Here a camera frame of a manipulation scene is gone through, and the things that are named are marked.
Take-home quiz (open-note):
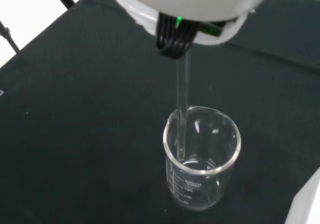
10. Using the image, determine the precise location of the clear glass beaker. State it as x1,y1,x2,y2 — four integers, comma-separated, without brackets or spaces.
162,105,242,213

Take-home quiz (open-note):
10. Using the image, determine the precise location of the black cloth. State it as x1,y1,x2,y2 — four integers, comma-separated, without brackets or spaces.
0,0,320,224

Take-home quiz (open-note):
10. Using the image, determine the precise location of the white test tube rack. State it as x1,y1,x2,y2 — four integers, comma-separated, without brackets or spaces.
289,168,320,224

